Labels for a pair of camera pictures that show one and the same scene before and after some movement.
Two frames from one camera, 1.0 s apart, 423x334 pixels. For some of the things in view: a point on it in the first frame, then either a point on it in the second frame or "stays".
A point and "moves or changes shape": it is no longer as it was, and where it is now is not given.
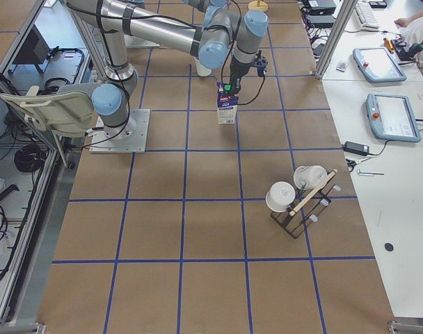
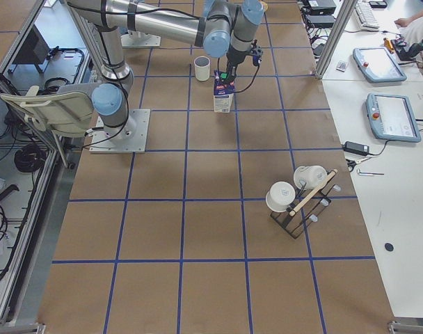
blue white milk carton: x=227 y=105 moves or changes shape
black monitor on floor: x=35 y=51 stays
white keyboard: x=366 y=16 stays
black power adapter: x=355 y=147 stays
